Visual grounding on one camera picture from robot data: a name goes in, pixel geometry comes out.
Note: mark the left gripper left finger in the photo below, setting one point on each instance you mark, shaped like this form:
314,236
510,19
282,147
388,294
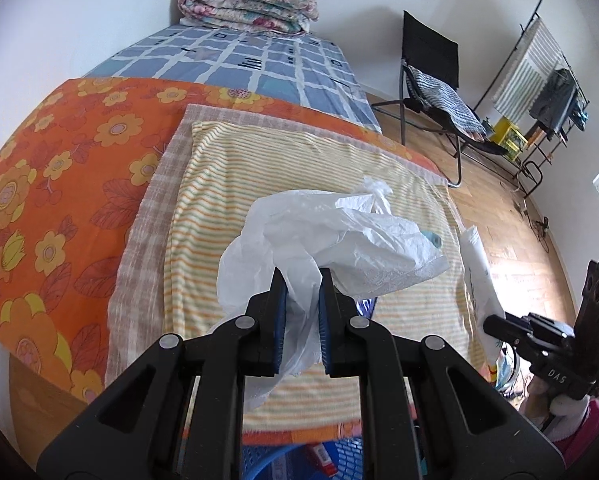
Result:
253,342

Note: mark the striped hanging towel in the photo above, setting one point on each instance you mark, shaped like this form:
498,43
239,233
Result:
529,69

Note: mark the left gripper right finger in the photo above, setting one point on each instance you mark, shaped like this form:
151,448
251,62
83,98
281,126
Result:
351,345

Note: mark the white plastic bag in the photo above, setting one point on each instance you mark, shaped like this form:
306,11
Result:
481,290
370,251

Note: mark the blue plastic basket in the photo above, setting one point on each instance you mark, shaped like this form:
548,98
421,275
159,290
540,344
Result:
299,459

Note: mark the blue hanging garment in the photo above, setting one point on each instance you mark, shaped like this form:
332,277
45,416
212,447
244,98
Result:
579,115

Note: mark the beige checked cloth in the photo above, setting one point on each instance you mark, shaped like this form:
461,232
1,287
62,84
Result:
136,309

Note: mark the dark hanging jacket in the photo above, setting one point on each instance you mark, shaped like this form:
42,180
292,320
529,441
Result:
553,103

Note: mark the blue checked mattress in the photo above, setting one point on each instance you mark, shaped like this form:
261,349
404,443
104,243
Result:
305,70

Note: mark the yellow crate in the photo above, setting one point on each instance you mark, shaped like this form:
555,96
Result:
508,136

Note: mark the folded floral quilt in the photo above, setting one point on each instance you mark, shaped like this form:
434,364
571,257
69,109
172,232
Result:
281,17

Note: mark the striped yellow towel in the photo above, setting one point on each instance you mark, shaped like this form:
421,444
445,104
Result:
233,165

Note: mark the black clothes rack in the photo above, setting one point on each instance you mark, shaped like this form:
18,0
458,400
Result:
526,173

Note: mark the orange floral blanket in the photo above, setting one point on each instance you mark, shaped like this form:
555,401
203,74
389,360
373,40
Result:
72,178

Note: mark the black folding chair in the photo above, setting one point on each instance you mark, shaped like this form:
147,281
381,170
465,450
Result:
434,54

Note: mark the checked cloth on chair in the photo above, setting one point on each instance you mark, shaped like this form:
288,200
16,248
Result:
435,94

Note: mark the light blue tube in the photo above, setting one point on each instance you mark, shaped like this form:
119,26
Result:
433,238

